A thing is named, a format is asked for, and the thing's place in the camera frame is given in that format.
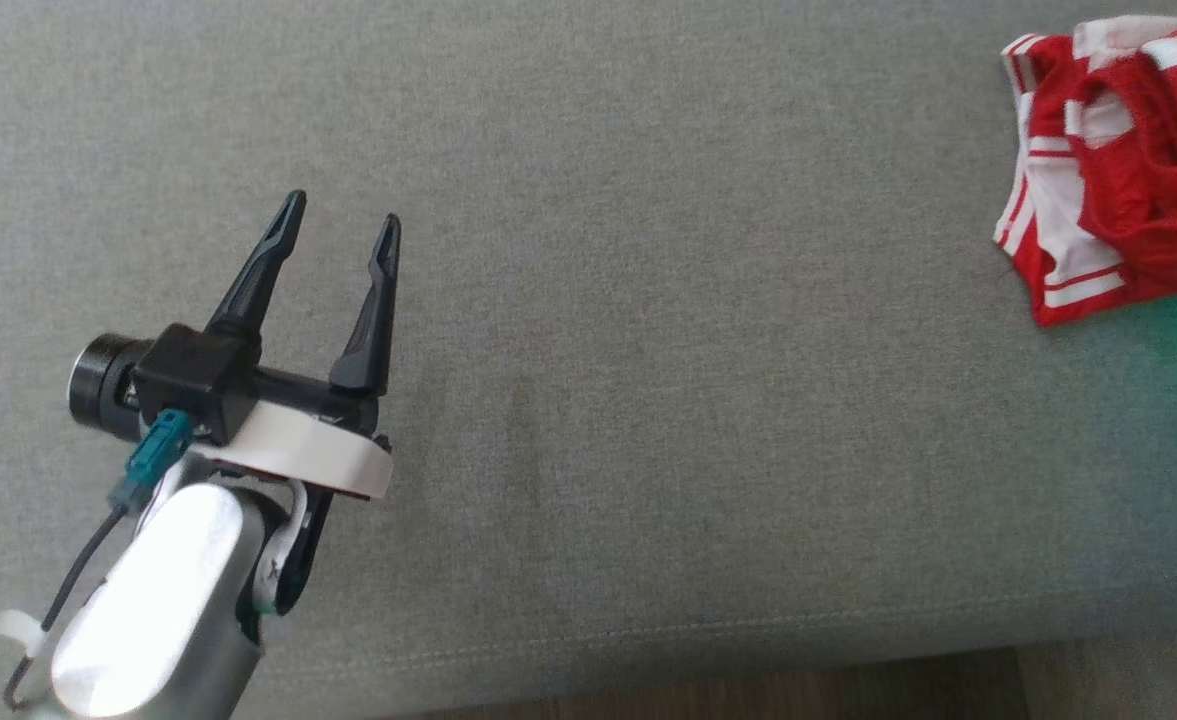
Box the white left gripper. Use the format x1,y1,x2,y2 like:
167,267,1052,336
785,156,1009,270
191,190,403,501

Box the red jersey with number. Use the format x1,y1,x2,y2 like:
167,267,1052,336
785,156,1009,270
993,30,1149,328

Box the left teal connector black cable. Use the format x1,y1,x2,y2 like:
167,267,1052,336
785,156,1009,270
3,408,195,713

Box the large grey sofa chaise cushion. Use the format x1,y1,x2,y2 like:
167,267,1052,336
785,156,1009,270
0,0,1177,706

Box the red shorts with white stripe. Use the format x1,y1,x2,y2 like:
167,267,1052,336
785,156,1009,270
1063,15,1177,296

